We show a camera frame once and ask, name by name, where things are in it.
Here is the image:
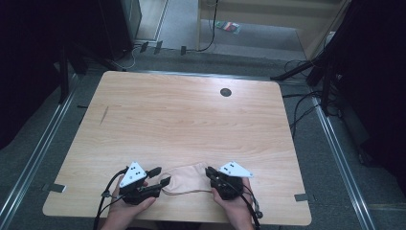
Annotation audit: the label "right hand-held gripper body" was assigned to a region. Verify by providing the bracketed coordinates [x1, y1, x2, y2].
[215, 160, 255, 201]

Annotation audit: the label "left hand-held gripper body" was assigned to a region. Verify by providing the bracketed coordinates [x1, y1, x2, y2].
[119, 160, 153, 206]

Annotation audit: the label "person's right hand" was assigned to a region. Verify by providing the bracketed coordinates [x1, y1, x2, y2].
[211, 176, 256, 225]

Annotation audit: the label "person's left hand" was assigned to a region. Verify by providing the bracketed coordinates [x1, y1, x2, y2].
[107, 176, 158, 225]

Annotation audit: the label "grey tape piece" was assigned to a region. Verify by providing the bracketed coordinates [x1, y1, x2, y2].
[41, 182, 68, 194]

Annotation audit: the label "black tripod stand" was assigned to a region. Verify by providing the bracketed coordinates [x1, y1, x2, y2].
[269, 52, 340, 117]

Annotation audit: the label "colourful packet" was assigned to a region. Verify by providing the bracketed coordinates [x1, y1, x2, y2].
[214, 20, 242, 35]

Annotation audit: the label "black cabinet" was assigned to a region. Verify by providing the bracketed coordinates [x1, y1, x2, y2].
[97, 0, 144, 60]

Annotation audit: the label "dark curtain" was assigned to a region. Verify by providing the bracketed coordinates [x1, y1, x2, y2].
[0, 0, 108, 151]
[322, 0, 406, 196]

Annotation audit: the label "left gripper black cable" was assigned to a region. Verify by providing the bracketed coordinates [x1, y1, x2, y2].
[92, 167, 129, 230]

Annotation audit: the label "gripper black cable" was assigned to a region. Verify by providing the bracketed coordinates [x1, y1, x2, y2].
[92, 167, 129, 230]
[219, 177, 264, 230]

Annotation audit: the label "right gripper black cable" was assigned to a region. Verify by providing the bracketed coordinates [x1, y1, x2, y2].
[219, 177, 264, 230]

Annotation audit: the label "black floor cables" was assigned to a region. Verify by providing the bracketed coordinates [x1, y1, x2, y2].
[282, 58, 324, 139]

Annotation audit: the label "metal floor rail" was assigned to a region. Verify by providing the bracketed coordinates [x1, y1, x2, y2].
[311, 96, 377, 230]
[0, 74, 80, 229]

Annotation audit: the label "white floor cable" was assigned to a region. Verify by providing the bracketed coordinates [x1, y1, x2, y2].
[109, 44, 144, 72]

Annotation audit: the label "black hanging cable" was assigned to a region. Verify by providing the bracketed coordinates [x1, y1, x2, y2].
[186, 0, 220, 54]

